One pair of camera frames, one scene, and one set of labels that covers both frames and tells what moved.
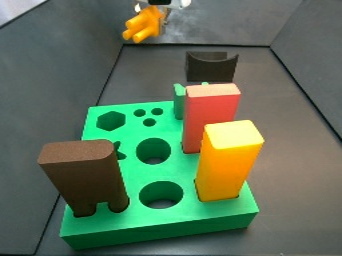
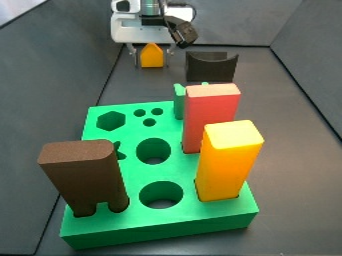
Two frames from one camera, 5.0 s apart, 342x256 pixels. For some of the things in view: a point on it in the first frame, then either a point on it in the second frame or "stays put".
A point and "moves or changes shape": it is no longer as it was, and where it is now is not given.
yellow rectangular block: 229,150 stays put
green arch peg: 179,92 stays put
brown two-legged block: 85,174 stays put
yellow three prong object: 144,25 moves or changes shape
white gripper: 165,6 -> 133,28
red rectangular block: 209,104 stays put
